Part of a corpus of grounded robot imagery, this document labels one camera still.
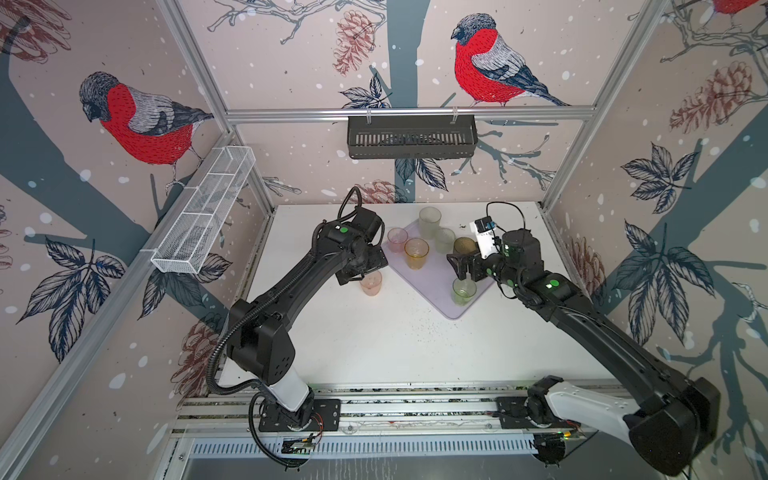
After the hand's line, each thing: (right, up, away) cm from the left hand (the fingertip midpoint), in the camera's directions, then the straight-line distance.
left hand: (370, 268), depth 82 cm
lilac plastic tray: (+19, -3, +19) cm, 27 cm away
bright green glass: (+29, -9, +13) cm, 33 cm away
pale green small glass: (+25, +7, +24) cm, 35 cm away
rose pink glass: (+8, +8, +25) cm, 27 cm away
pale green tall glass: (+20, +14, +31) cm, 40 cm away
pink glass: (-1, -7, +16) cm, 17 cm away
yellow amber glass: (+15, +4, +22) cm, 27 cm away
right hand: (+24, +5, -5) cm, 25 cm away
